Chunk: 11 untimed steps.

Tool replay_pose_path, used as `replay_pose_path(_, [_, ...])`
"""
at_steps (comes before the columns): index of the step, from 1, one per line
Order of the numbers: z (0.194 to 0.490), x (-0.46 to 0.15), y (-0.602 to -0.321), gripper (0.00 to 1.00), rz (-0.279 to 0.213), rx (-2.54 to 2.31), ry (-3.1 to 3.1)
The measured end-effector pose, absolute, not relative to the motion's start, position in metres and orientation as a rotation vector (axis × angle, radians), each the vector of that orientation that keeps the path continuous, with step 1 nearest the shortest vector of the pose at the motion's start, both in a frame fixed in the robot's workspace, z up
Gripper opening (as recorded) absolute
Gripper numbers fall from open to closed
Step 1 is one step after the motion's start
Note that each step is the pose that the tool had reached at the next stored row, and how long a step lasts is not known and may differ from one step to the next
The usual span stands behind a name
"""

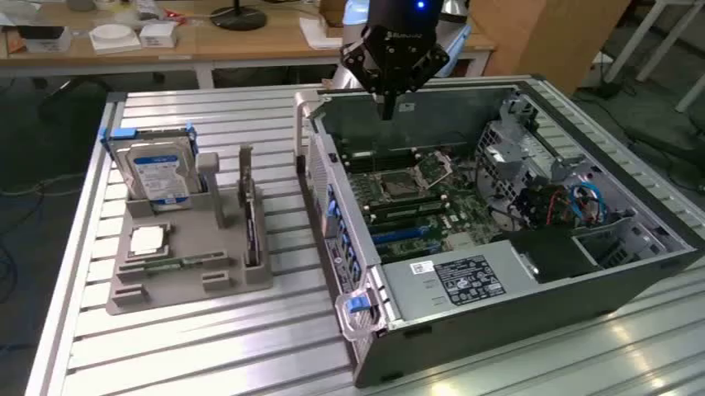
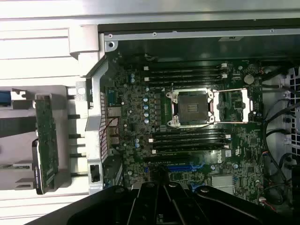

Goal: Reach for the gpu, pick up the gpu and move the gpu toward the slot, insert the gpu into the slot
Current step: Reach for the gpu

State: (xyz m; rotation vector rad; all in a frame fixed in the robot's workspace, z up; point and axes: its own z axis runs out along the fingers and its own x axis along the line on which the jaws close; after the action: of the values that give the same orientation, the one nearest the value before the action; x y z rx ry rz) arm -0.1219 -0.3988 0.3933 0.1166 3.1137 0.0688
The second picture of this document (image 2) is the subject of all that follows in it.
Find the CPU socket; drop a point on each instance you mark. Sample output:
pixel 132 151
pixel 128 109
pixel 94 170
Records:
pixel 192 107

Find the blue expansion slot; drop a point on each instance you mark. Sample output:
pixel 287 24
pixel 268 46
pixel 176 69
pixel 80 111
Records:
pixel 180 168

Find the silver coin cell battery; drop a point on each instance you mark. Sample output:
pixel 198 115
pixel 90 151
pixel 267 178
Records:
pixel 249 79

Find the silver chipset heatsink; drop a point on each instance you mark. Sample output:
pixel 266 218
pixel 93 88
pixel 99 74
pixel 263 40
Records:
pixel 222 185

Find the green motherboard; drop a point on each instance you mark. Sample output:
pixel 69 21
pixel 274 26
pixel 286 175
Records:
pixel 246 145

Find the hard disk with blue carrier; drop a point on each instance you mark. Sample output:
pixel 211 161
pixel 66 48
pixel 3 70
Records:
pixel 14 126

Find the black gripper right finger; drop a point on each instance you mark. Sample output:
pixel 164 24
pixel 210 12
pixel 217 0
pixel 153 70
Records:
pixel 178 206

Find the thin metal locking lever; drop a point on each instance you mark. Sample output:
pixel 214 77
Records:
pixel 230 122
pixel 230 89

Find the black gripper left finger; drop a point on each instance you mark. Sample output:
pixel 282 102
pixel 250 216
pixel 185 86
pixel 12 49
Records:
pixel 145 206

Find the black open PC case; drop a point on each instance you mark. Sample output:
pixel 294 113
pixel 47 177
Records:
pixel 93 117

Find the metal socket cover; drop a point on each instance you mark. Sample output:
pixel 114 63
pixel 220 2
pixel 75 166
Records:
pixel 245 105

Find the long black expansion slot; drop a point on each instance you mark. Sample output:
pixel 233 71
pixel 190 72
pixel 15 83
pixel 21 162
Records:
pixel 164 159

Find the grey parts rack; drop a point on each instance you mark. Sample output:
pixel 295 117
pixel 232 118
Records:
pixel 63 105

